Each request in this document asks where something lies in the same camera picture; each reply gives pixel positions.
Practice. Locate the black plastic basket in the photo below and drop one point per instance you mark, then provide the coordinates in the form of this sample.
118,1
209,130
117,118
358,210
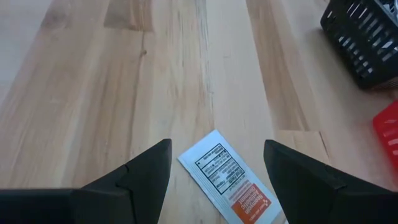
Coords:
360,40

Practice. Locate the white packet orange label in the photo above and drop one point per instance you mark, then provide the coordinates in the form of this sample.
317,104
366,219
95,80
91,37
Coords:
224,174

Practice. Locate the red plastic basket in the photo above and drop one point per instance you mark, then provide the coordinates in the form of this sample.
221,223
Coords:
388,133

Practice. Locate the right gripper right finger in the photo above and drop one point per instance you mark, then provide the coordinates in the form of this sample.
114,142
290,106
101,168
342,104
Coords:
298,186

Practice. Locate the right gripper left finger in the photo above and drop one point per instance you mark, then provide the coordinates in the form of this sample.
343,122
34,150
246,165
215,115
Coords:
149,180

